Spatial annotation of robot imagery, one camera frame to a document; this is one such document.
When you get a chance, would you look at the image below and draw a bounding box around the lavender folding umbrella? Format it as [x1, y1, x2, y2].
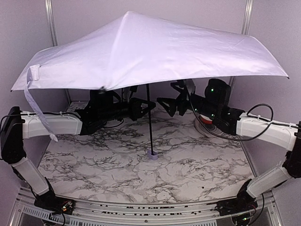
[10, 10, 290, 162]

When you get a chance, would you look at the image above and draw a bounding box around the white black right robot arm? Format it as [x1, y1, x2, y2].
[157, 79, 301, 214]

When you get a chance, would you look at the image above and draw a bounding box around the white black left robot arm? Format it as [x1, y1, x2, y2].
[0, 90, 156, 214]

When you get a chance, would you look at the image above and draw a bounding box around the orange white bowl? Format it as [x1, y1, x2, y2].
[199, 114, 212, 124]

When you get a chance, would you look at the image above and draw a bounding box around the white ringed plate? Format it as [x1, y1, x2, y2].
[194, 114, 225, 138]

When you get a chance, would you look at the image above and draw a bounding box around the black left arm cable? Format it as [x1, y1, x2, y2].
[0, 113, 125, 142]

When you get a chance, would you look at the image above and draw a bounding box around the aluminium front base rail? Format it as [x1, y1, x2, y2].
[8, 187, 283, 226]

